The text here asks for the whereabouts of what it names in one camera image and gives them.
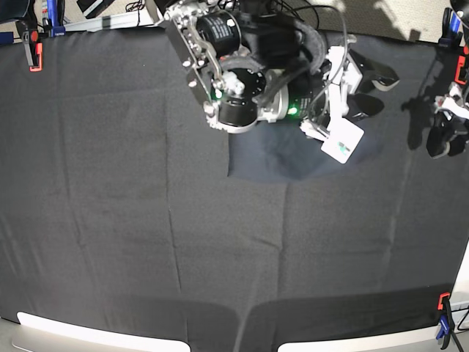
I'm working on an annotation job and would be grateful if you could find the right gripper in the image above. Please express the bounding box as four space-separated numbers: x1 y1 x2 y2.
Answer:
270 46 400 164

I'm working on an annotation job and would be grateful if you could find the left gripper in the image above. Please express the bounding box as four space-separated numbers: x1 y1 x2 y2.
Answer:
426 82 468 158

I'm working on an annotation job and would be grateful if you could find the dark navy t-shirt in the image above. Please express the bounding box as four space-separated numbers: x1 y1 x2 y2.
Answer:
227 122 383 183

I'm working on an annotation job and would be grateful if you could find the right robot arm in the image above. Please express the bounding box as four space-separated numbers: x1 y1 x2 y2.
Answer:
163 1 399 163

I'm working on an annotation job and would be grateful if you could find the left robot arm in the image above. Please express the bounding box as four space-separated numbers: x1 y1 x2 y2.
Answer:
426 1 468 159

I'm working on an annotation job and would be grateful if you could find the red clamp right rear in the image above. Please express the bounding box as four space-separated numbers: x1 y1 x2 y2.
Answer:
454 55 468 85

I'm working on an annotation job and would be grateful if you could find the blue red clamp front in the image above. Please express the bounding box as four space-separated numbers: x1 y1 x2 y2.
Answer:
436 293 455 351

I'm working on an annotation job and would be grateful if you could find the black table cloth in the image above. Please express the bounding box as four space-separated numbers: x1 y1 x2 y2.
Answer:
1 29 468 351

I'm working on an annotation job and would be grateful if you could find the red clamp left rear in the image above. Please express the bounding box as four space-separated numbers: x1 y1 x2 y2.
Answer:
21 30 43 72

